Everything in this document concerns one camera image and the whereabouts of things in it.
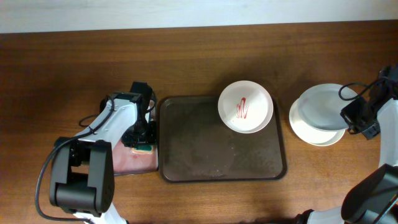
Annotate pink white plate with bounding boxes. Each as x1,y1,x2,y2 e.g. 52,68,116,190
217,80,274,134

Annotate large brown serving tray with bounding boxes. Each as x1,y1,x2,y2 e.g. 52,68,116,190
158,96,288,184

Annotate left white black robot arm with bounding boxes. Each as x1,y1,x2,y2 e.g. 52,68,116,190
47,82,157,223

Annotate pale green plate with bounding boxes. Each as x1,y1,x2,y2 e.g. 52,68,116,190
298,83,351,131

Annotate white plate front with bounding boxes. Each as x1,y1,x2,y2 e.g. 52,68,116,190
289,100,345,147

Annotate green yellow sponge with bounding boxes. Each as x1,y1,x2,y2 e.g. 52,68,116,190
131,144,154,154

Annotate small black tray red liquid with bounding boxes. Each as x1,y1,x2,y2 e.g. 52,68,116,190
99,95,159,176

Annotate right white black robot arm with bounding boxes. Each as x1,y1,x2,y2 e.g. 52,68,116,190
289,65,397,223

